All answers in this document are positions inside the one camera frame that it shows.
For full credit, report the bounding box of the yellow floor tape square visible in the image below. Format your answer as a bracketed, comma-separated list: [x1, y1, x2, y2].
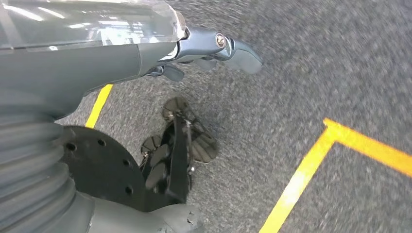
[259, 118, 412, 233]

